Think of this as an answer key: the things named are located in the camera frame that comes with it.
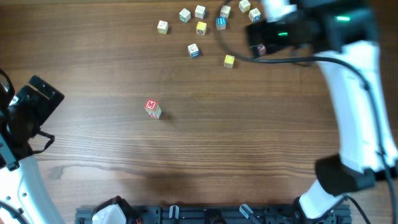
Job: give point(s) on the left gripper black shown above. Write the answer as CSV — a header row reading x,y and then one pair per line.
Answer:
x,y
43,106

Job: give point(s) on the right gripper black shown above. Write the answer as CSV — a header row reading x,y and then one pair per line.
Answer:
x,y
265,28

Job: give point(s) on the blue block number 2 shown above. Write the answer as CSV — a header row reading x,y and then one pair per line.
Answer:
x,y
193,50

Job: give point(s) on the red block letter M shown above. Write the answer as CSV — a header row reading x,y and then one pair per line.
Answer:
x,y
151,105

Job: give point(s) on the green block letter A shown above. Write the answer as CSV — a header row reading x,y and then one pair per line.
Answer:
x,y
155,114

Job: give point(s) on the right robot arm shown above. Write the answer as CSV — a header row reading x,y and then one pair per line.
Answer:
x,y
344,39

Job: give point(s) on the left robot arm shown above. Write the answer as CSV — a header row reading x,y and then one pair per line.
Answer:
x,y
23,193

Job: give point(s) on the red block letter A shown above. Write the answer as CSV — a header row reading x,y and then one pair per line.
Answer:
x,y
261,49

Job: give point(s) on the blue letter block far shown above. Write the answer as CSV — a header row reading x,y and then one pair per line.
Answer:
x,y
255,15

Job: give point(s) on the yellow-sided white block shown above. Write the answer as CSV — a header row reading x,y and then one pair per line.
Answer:
x,y
244,6

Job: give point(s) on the yellow top letter block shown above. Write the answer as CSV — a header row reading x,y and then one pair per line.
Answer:
x,y
229,61

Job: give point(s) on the green block letter N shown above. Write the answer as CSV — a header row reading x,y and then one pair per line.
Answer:
x,y
225,11

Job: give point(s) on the blue top block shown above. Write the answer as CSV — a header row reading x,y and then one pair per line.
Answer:
x,y
220,23

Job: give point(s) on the yellow top picture block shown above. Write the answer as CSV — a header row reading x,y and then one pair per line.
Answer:
x,y
201,28

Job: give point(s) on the blue-sided white block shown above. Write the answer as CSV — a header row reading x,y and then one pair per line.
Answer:
x,y
200,12

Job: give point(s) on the green-edged white block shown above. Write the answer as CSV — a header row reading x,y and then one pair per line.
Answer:
x,y
185,15

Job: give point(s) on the yellow-edged block letter L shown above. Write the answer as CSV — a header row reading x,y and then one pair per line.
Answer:
x,y
163,27

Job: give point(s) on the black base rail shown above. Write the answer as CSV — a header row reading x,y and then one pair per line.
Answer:
x,y
268,214

